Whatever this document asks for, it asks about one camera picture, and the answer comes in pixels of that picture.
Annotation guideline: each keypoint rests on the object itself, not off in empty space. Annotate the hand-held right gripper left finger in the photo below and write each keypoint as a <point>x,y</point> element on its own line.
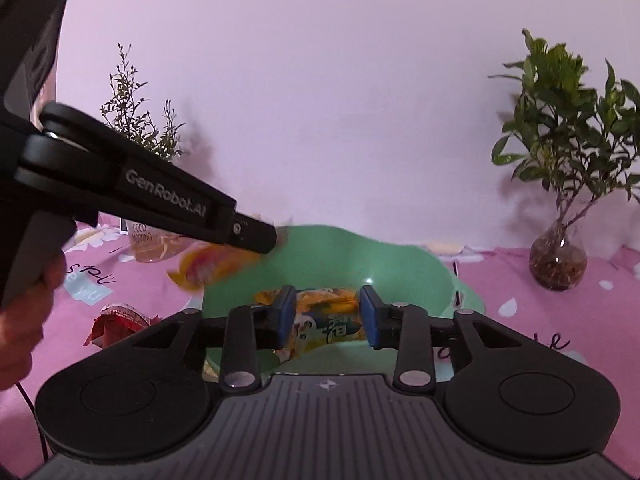
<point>285,317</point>

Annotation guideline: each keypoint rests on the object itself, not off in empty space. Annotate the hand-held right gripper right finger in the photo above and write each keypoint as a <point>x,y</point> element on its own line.
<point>368,322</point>

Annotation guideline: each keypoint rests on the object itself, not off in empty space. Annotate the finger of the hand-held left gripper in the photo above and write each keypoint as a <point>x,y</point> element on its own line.
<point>255,234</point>

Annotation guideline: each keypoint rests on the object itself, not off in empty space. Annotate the yellow snack packet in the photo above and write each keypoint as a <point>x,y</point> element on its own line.
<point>320,325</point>

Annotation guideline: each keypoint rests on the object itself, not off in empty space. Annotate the orange snack packet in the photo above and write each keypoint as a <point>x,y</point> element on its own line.
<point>210,267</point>

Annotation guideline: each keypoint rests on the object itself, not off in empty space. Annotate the green plastic bowl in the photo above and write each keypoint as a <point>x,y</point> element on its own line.
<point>350,260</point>

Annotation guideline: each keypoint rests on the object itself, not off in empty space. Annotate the person's left hand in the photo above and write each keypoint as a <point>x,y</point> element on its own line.
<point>20,340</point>

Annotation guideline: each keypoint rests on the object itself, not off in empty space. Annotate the white digital clock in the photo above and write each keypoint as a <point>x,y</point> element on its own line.
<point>123,227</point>

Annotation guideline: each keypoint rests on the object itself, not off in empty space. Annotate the feathery plant in clear cup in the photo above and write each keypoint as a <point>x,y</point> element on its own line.
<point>135,110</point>

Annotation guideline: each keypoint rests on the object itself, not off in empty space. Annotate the red and white snack packet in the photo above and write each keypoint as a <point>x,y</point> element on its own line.
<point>117,322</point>

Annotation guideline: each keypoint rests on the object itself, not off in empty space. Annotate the pink printed cloth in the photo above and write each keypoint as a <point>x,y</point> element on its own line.
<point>525,280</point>

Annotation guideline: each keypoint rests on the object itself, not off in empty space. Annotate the leafy plant in glass vase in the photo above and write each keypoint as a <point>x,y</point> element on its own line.
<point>557,265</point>

